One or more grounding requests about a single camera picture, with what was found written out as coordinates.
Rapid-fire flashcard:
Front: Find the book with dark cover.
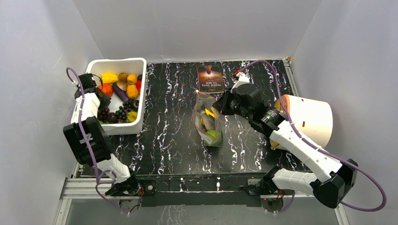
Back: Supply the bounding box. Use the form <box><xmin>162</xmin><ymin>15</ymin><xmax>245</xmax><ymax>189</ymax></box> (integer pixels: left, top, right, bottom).
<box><xmin>197</xmin><ymin>65</ymin><xmax>225</xmax><ymax>94</ymax></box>

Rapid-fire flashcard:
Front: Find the yellow pear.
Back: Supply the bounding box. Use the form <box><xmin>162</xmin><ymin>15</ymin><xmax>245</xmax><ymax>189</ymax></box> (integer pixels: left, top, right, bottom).
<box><xmin>205</xmin><ymin>108</ymin><xmax>215</xmax><ymax>118</ymax></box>

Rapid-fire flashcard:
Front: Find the purple eggplant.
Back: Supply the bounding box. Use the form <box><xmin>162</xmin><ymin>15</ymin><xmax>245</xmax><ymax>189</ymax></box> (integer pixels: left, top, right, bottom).
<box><xmin>112</xmin><ymin>81</ymin><xmax>129</xmax><ymax>102</ymax></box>

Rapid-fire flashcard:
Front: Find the dark plum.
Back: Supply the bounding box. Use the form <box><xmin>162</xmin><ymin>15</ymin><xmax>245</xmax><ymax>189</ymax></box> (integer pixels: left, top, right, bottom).
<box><xmin>106</xmin><ymin>112</ymin><xmax>119</xmax><ymax>124</ymax></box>

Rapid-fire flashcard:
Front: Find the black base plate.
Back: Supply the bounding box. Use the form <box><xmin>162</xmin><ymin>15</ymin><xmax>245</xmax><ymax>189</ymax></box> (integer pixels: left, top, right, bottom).
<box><xmin>136</xmin><ymin>173</ymin><xmax>268</xmax><ymax>207</ymax></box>

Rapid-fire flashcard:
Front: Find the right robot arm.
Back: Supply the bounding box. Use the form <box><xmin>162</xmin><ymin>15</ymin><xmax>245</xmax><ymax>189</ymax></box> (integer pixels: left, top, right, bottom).
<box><xmin>213</xmin><ymin>83</ymin><xmax>357</xmax><ymax>209</ymax></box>

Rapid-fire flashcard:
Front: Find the white plastic bin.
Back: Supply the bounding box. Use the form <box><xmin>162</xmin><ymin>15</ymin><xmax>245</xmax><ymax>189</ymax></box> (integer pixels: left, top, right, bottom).
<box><xmin>70</xmin><ymin>58</ymin><xmax>147</xmax><ymax>136</ymax></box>

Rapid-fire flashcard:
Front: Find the brown yellow round fruit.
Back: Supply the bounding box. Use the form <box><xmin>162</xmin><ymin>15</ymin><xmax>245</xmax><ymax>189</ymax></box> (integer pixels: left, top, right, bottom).
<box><xmin>118</xmin><ymin>73</ymin><xmax>128</xmax><ymax>82</ymax></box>

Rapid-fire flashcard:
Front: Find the green round fruit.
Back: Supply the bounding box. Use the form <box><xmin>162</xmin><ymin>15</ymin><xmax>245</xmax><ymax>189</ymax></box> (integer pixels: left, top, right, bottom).
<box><xmin>207</xmin><ymin>130</ymin><xmax>222</xmax><ymax>146</ymax></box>

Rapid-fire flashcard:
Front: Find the dark red grape bunch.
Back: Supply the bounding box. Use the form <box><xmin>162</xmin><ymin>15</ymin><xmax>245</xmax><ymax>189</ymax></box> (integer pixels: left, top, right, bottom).
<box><xmin>97</xmin><ymin>107</ymin><xmax>109</xmax><ymax>123</ymax></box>

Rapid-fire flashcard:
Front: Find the aluminium frame rail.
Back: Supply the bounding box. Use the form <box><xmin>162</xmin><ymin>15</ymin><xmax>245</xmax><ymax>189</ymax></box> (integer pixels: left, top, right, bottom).
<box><xmin>55</xmin><ymin>179</ymin><xmax>348</xmax><ymax>225</ymax></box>

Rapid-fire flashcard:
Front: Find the grey toy fish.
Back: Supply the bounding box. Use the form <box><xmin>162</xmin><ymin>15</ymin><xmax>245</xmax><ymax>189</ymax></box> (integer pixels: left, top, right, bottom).
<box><xmin>198</xmin><ymin>108</ymin><xmax>215</xmax><ymax>130</ymax></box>

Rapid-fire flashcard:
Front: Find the black grape bunch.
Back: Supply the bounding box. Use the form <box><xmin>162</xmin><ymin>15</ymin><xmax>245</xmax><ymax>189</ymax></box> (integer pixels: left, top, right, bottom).
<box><xmin>115</xmin><ymin>98</ymin><xmax>139</xmax><ymax>122</ymax></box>

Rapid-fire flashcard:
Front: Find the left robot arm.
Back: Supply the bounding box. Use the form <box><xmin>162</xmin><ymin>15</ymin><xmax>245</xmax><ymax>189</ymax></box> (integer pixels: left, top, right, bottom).
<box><xmin>63</xmin><ymin>73</ymin><xmax>141</xmax><ymax>196</ymax></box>

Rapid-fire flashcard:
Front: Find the red fruit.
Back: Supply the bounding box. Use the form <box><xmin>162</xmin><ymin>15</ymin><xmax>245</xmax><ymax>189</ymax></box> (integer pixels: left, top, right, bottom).
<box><xmin>136</xmin><ymin>80</ymin><xmax>142</xmax><ymax>92</ymax></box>

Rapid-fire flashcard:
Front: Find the orange fruit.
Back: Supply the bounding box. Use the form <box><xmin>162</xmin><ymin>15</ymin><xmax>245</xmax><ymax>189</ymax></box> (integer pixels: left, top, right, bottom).
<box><xmin>126</xmin><ymin>84</ymin><xmax>139</xmax><ymax>99</ymax></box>

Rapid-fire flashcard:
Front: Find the white cylinder orange lid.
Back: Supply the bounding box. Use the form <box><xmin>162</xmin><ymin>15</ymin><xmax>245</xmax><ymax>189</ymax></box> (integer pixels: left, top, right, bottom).
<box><xmin>274</xmin><ymin>94</ymin><xmax>333</xmax><ymax>148</ymax></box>

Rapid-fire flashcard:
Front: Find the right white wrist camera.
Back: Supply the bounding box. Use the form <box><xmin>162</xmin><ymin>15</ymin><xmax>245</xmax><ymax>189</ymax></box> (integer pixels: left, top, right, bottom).
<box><xmin>231</xmin><ymin>72</ymin><xmax>250</xmax><ymax>92</ymax></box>

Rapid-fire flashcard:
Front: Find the orange persimmon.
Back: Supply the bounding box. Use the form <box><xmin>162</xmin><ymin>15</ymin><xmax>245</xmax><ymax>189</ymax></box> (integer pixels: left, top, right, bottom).
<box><xmin>99</xmin><ymin>83</ymin><xmax>114</xmax><ymax>97</ymax></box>

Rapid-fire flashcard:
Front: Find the yellow lemon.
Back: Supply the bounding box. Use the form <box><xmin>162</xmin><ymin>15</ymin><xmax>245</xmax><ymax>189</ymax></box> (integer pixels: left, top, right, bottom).
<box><xmin>127</xmin><ymin>111</ymin><xmax>138</xmax><ymax>122</ymax></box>

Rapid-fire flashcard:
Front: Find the clear zip top bag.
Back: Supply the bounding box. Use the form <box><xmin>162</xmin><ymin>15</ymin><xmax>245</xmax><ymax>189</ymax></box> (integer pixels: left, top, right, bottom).
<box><xmin>192</xmin><ymin>90</ymin><xmax>222</xmax><ymax>148</ymax></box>

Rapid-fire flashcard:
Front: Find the yellow bell pepper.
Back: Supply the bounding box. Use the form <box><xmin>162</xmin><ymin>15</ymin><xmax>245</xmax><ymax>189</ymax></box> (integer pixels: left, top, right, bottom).
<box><xmin>101</xmin><ymin>72</ymin><xmax>119</xmax><ymax>84</ymax></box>

